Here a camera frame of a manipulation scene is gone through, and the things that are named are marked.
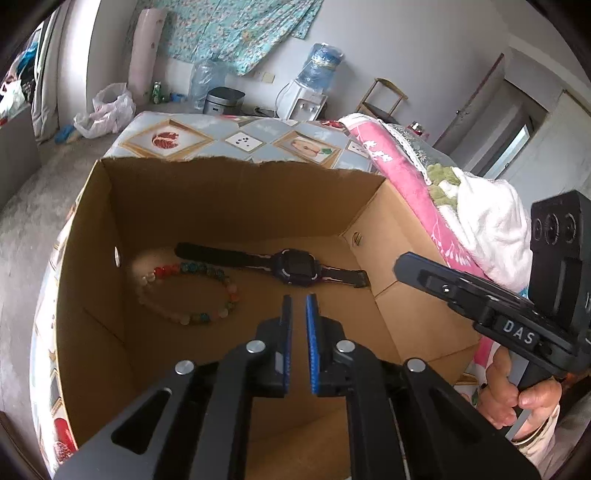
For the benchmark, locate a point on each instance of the wall power socket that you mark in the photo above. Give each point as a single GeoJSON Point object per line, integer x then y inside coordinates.
{"type": "Point", "coordinates": [265, 76]}

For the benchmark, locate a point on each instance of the teal floral wall cloth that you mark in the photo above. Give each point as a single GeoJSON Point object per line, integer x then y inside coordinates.
{"type": "Point", "coordinates": [231, 32]}

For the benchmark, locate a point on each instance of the clear plastic water jug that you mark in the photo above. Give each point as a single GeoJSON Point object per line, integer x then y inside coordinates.
{"type": "Point", "coordinates": [203, 83]}

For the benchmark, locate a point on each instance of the white shopping bag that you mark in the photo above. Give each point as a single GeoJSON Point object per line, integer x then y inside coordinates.
{"type": "Point", "coordinates": [10, 101]}

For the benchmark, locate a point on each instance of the person's right hand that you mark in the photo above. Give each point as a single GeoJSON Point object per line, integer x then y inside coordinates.
{"type": "Point", "coordinates": [498, 392]}

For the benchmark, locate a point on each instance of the grey lace cloth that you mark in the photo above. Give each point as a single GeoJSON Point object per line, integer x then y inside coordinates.
{"type": "Point", "coordinates": [429, 157]}

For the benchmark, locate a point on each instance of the person's right forearm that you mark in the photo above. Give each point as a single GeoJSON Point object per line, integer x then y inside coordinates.
{"type": "Point", "coordinates": [538, 443]}

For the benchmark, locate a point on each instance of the wooden chair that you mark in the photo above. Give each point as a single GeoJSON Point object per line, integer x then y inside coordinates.
{"type": "Point", "coordinates": [376, 113]}

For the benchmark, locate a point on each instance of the printed fruit tablecloth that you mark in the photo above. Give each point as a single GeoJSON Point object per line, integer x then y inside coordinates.
{"type": "Point", "coordinates": [207, 138]}

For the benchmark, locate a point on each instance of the grey cabinet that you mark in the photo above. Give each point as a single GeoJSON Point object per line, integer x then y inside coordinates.
{"type": "Point", "coordinates": [18, 157]}

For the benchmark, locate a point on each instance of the white water dispenser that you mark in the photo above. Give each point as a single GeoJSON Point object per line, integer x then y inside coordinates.
{"type": "Point", "coordinates": [302, 104]}

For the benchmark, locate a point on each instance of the grey curtain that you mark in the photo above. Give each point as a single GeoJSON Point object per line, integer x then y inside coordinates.
{"type": "Point", "coordinates": [48, 78]}

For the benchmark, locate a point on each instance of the grey rice cooker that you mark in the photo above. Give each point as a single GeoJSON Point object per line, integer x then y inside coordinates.
{"type": "Point", "coordinates": [224, 101]}

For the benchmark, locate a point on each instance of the blue water jug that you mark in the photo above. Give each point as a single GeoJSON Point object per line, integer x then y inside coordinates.
{"type": "Point", "coordinates": [321, 67]}

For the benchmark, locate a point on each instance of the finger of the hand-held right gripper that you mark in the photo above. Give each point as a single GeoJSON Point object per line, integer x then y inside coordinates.
{"type": "Point", "coordinates": [429, 272]}

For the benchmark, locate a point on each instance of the white fluffy blanket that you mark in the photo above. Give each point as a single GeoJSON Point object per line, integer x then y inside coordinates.
{"type": "Point", "coordinates": [489, 221]}

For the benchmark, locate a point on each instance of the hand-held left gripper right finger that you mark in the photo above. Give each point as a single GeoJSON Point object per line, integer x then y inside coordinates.
{"type": "Point", "coordinates": [311, 341]}

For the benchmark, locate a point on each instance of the purple smart watch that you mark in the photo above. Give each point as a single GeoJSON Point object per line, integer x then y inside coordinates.
{"type": "Point", "coordinates": [291, 265]}

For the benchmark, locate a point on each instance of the rolled pink mat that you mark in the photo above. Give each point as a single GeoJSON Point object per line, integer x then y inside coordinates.
{"type": "Point", "coordinates": [145, 50]}

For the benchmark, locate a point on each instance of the large cardboard box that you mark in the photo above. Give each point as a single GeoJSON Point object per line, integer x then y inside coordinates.
{"type": "Point", "coordinates": [231, 207]}

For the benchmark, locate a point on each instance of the green bottle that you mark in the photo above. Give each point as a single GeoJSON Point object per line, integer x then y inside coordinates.
{"type": "Point", "coordinates": [158, 93]}

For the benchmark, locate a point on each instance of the pink floral blanket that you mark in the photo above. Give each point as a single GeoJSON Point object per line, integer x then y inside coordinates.
{"type": "Point", "coordinates": [401, 184]}

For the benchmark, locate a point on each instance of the blue cloth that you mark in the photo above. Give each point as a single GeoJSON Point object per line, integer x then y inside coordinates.
{"type": "Point", "coordinates": [67, 134]}

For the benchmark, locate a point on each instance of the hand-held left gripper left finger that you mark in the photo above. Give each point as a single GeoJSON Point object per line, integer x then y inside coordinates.
{"type": "Point", "coordinates": [287, 341]}

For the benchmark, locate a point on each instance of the white plastic bag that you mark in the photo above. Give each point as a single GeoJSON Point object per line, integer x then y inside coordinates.
{"type": "Point", "coordinates": [108, 113]}

